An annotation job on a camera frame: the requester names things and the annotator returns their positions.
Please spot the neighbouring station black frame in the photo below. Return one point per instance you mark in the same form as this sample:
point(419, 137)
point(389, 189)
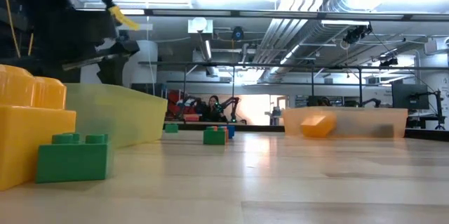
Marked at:
point(312, 81)

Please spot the white cylindrical column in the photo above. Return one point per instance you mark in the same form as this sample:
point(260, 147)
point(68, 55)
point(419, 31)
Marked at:
point(149, 62)

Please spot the neighbouring station robot arm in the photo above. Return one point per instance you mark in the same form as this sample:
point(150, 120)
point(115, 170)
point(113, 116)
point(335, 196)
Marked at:
point(189, 103)
point(233, 106)

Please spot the black hanging camera cluster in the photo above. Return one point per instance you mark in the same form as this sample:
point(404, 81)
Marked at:
point(356, 34)
point(388, 62)

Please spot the large yellow building block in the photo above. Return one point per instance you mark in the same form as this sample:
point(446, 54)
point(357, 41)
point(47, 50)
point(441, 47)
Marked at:
point(317, 125)
point(21, 139)

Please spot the small blue building block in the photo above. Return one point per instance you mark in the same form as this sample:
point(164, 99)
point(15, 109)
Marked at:
point(231, 132)

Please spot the large blue building block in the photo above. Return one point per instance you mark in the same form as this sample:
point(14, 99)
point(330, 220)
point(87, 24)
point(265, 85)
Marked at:
point(384, 131)

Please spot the yellow translucent plastic bin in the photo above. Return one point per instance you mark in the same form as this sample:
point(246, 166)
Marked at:
point(133, 118)

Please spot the small green building block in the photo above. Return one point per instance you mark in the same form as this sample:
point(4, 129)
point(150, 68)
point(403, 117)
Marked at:
point(70, 162)
point(214, 138)
point(171, 128)

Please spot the red storage bins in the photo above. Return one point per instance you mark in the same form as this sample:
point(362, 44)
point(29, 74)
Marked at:
point(173, 104)

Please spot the white globe lamp box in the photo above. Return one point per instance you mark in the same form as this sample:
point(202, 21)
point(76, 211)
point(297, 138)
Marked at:
point(200, 24)

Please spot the person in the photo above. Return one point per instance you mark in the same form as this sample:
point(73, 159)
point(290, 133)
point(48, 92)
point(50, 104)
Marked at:
point(324, 102)
point(212, 110)

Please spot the black round ceiling camera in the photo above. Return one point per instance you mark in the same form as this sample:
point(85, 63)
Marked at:
point(238, 33)

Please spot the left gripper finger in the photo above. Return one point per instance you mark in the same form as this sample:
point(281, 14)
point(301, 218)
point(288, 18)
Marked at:
point(115, 66)

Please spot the black computer monitor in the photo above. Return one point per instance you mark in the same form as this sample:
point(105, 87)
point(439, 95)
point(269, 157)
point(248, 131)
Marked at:
point(410, 95)

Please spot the orange translucent plastic bin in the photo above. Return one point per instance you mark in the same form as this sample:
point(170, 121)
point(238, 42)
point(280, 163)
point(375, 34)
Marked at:
point(354, 122)

